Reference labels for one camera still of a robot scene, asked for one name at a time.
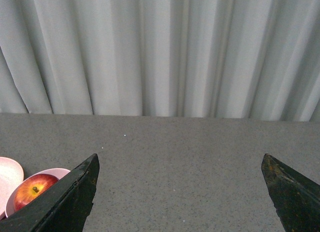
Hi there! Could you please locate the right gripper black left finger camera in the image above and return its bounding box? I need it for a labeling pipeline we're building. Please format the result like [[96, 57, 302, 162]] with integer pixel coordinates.
[[0, 153, 100, 231]]

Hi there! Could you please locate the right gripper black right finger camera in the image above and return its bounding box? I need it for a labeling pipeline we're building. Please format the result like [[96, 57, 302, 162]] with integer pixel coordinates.
[[261, 154, 320, 231]]

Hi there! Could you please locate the red yellow apple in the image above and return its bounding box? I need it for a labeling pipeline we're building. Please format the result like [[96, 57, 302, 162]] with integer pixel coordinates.
[[13, 174, 59, 212]]

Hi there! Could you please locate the pink bowl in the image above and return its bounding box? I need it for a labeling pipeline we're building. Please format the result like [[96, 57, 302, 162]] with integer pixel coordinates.
[[4, 168, 70, 217]]

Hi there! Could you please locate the pink plate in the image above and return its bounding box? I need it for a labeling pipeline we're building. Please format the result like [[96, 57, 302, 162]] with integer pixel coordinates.
[[0, 157, 24, 219]]

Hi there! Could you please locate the white curtain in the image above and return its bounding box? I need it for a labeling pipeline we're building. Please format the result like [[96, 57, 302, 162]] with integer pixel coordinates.
[[0, 0, 320, 121]]

